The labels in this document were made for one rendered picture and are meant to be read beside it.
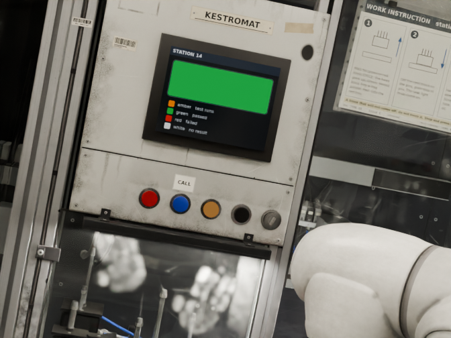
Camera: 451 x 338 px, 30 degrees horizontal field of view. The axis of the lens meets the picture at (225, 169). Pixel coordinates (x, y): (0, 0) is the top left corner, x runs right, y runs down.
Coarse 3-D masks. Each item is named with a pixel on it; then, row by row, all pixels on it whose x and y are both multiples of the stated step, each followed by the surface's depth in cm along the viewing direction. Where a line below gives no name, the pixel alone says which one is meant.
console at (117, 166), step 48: (144, 0) 156; (192, 0) 157; (240, 0) 158; (144, 48) 157; (192, 48) 157; (240, 48) 159; (288, 48) 160; (96, 96) 157; (144, 96) 158; (288, 96) 161; (96, 144) 158; (144, 144) 159; (192, 144) 159; (288, 144) 162; (96, 192) 159; (144, 192) 159; (192, 192) 161; (240, 192) 162; (288, 192) 164
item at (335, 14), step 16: (320, 0) 161; (336, 0) 161; (336, 16) 162; (320, 80) 163; (320, 96) 163; (304, 144) 164; (304, 160) 164; (304, 176) 165; (288, 224) 165; (288, 240) 166; (272, 256) 166; (288, 256) 166; (272, 304) 167; (256, 320) 167; (272, 320) 167; (256, 336) 167
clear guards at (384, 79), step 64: (384, 0) 163; (448, 0) 164; (384, 64) 164; (448, 64) 166; (320, 128) 164; (384, 128) 166; (448, 128) 167; (320, 192) 166; (384, 192) 167; (448, 192) 169; (64, 256) 160; (128, 256) 162; (192, 256) 164; (64, 320) 162; (128, 320) 164; (192, 320) 165
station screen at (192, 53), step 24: (168, 72) 156; (240, 72) 157; (264, 72) 158; (168, 96) 156; (168, 120) 157; (192, 120) 157; (216, 120) 158; (240, 120) 158; (264, 120) 159; (240, 144) 159; (264, 144) 160
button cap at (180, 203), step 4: (180, 196) 160; (176, 200) 160; (180, 200) 160; (184, 200) 160; (172, 204) 160; (176, 204) 160; (180, 204) 160; (184, 204) 160; (188, 204) 160; (176, 208) 160; (180, 208) 160; (184, 208) 160
